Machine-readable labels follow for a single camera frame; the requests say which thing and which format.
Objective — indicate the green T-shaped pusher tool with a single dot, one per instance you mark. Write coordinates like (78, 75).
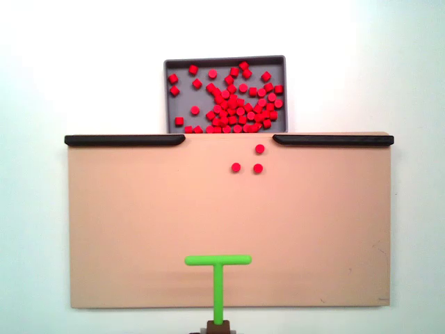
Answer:
(218, 285)

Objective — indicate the red cylindrical granule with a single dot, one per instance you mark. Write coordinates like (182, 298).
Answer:
(261, 92)
(266, 76)
(195, 110)
(193, 70)
(188, 129)
(173, 78)
(252, 92)
(212, 73)
(197, 129)
(174, 91)
(243, 65)
(210, 87)
(279, 89)
(242, 88)
(179, 121)
(236, 167)
(247, 73)
(278, 103)
(234, 72)
(259, 149)
(229, 80)
(268, 87)
(197, 83)
(258, 168)

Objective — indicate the beige flat board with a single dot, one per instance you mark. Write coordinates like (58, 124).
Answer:
(208, 208)

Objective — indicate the black bumper strip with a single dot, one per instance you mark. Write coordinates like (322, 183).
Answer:
(333, 140)
(125, 140)

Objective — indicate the grey plastic tray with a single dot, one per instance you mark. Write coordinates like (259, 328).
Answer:
(184, 104)

